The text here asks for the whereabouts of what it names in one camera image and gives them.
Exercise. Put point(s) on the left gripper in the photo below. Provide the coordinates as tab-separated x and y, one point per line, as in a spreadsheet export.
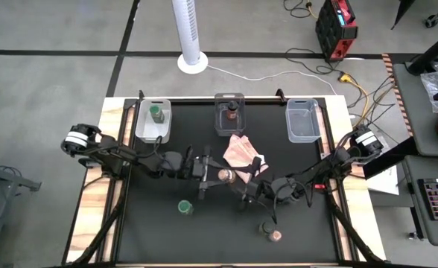
205	175

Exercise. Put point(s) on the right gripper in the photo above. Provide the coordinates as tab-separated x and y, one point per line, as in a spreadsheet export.
261	190

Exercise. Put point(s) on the green lid herb jar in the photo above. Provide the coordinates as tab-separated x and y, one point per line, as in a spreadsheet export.
184	207
155	111

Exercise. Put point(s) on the red spice bottle black cap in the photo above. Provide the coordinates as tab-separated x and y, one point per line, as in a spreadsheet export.
232	109

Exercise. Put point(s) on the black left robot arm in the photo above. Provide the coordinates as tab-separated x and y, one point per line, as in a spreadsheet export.
129	156

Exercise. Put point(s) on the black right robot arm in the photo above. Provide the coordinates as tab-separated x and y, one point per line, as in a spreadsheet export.
316	171

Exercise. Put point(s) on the pink folded cloth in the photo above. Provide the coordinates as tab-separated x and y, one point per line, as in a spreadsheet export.
239	154

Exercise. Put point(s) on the smoky grey clear bin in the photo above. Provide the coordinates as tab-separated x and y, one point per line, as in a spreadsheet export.
222	124

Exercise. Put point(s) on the black table mat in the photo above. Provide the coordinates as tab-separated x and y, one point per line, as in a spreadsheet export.
219	238

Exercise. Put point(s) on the small red tag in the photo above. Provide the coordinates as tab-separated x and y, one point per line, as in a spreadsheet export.
320	186

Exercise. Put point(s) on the white plastic bin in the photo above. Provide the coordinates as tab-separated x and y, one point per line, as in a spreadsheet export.
148	130

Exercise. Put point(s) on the clear plastic bin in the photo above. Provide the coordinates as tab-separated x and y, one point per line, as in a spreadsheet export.
301	121

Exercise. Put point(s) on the white paper sheet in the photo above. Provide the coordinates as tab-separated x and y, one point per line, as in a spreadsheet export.
384	184

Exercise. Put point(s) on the white tower fan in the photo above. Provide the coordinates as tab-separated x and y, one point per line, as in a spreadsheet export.
189	33

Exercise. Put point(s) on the black desk beam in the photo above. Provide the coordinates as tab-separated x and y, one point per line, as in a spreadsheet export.
390	158

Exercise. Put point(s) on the red black power unit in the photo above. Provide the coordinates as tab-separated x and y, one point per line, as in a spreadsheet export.
334	33

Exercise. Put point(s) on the striped hazard tape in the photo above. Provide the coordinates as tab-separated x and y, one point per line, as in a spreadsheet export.
397	93

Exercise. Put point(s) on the grey metal stand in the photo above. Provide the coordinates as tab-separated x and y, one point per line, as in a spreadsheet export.
3	178

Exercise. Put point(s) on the thin black desk leg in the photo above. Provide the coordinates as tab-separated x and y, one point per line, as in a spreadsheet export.
403	11

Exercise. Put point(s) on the thick black desk leg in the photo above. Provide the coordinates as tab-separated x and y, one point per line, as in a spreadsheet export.
435	48

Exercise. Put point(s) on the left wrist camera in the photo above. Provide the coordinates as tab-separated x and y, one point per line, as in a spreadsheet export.
197	168

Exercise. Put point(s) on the black aluminium table frame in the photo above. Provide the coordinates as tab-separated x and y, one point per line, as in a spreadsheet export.
193	99

